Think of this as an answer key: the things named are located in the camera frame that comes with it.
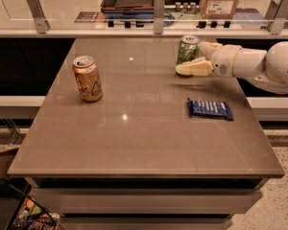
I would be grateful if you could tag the metal glass bracket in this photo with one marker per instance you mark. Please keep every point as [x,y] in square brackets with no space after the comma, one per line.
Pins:
[158,16]
[277,14]
[41,23]

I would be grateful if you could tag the left metal glass bracket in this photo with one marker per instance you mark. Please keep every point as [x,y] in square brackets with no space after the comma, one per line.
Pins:
[41,23]

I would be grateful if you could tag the green soda can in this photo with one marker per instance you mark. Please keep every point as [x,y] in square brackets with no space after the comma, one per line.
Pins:
[188,48]

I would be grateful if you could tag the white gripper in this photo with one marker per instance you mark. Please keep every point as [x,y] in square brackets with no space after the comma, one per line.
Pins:
[223,61]

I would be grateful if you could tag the blue snack packet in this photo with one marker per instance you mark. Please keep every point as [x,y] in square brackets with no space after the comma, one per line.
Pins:
[210,109]

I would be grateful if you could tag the middle metal glass bracket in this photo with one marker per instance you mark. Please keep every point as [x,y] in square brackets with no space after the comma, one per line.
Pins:
[158,16]

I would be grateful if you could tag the orange soda can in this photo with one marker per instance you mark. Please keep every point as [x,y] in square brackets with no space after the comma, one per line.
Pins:
[87,78]

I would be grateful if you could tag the snack bag box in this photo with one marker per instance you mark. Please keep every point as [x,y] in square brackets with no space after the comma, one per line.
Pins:
[32,216]

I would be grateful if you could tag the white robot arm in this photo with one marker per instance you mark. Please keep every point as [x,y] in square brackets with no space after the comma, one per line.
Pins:
[266,70]

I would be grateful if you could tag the grey table drawer unit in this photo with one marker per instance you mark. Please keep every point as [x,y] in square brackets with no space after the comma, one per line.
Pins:
[112,208]

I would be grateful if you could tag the cardboard box with label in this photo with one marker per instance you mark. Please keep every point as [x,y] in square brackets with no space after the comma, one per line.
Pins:
[218,9]

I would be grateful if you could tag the right metal glass bracket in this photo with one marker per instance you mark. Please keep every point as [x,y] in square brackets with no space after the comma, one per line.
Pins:
[277,14]

